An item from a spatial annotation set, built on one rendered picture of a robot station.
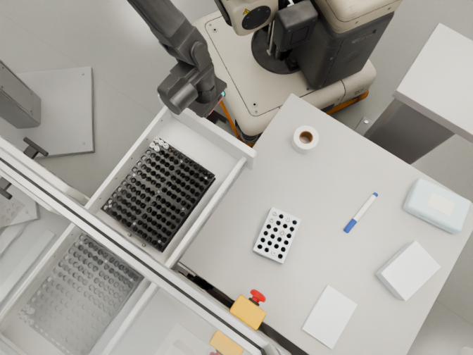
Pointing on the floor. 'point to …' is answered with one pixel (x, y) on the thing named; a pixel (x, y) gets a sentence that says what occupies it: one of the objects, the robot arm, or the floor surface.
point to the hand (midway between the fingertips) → (206, 110)
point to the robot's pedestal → (428, 100)
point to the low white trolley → (325, 235)
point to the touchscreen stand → (48, 110)
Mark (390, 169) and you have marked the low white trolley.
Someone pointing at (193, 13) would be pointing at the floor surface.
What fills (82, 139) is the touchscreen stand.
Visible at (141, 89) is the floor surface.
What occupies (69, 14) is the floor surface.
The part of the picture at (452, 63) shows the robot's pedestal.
